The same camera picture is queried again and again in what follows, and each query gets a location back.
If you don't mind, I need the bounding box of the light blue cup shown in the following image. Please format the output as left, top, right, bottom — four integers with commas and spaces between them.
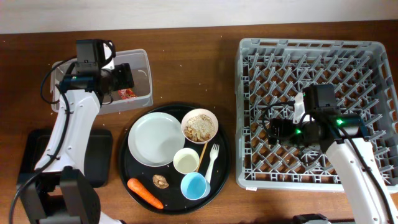
180, 172, 211, 200

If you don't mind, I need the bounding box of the red snack wrapper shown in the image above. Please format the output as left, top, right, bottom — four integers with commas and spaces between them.
118, 88, 136, 100

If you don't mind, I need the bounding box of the pale grey plate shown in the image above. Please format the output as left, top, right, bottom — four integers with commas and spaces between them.
127, 112, 185, 167

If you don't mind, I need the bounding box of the brown walnut shell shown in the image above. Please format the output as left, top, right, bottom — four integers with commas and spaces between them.
152, 174, 169, 189

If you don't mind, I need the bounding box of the white plastic fork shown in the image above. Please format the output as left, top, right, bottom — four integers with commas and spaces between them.
205, 144, 220, 183

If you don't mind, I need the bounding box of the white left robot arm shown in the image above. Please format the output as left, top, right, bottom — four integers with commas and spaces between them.
8, 39, 134, 223

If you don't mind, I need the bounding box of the white paper cup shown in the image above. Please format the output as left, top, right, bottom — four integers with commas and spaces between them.
173, 148, 200, 174

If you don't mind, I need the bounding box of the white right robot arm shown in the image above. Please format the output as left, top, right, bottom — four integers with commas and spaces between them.
264, 84, 397, 223

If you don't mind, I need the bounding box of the wooden chopstick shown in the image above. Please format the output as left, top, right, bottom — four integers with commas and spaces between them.
195, 142, 208, 172

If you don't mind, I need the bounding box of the grey plastic dishwasher rack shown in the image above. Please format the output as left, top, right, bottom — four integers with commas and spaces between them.
234, 37, 398, 194

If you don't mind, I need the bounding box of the rectangular black tray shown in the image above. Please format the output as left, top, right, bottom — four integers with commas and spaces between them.
16, 129, 113, 188

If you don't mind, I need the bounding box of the round black tray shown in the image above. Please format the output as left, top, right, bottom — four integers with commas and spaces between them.
118, 103, 233, 215

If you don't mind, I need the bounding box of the pink bowl with food scraps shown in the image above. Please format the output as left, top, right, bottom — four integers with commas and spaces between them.
181, 108, 219, 144

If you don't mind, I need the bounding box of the clear plastic waste bin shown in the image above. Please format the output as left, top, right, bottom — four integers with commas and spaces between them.
49, 49, 153, 115

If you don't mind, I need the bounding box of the orange carrot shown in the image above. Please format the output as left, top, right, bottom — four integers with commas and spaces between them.
127, 178, 164, 210

